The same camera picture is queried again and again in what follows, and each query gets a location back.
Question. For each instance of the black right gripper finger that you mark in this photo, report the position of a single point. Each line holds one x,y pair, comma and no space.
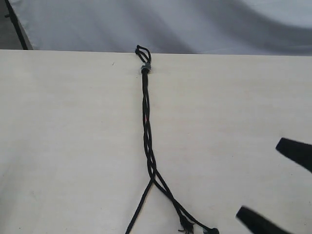
298,152
256,223

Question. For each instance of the white backdrop cloth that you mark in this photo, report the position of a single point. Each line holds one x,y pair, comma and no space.
252,27

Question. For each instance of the black backdrop stand pole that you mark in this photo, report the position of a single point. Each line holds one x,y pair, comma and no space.
15,22

